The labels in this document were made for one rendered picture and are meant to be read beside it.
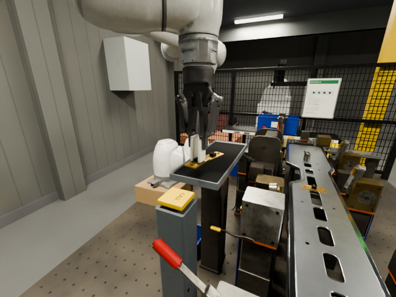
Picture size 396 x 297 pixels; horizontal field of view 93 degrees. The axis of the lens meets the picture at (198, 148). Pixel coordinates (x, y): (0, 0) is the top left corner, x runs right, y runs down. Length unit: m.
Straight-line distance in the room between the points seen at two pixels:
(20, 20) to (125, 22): 2.33
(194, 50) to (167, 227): 0.38
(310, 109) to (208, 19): 1.48
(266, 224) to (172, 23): 0.50
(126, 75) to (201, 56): 2.78
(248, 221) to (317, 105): 1.42
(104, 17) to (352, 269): 0.73
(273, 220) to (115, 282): 0.63
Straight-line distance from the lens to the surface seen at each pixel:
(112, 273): 0.93
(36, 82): 2.68
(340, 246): 0.65
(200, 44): 0.44
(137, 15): 0.44
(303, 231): 0.65
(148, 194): 1.19
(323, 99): 1.82
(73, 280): 0.97
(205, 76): 0.44
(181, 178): 0.49
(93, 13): 0.46
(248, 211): 0.52
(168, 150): 1.11
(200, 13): 0.45
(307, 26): 6.49
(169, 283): 0.56
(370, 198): 0.97
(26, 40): 2.72
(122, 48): 3.24
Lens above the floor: 1.38
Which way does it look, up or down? 18 degrees down
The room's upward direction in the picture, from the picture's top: straight up
